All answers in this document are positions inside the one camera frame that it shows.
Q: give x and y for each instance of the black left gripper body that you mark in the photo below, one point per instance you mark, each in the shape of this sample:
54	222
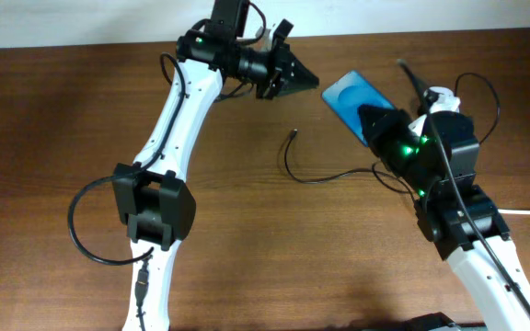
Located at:
275	75

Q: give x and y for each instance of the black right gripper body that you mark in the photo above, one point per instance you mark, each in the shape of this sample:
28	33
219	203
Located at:
394	147

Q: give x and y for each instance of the blue Galaxy smartphone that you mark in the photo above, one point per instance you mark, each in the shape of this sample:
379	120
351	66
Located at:
346	95

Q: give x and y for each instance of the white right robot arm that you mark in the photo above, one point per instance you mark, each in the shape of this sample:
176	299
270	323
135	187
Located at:
454	213

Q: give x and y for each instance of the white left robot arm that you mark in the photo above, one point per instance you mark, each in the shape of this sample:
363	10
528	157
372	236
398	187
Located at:
153	199

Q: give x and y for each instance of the white power strip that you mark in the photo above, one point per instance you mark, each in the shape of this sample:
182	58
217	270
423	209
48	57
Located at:
440	98

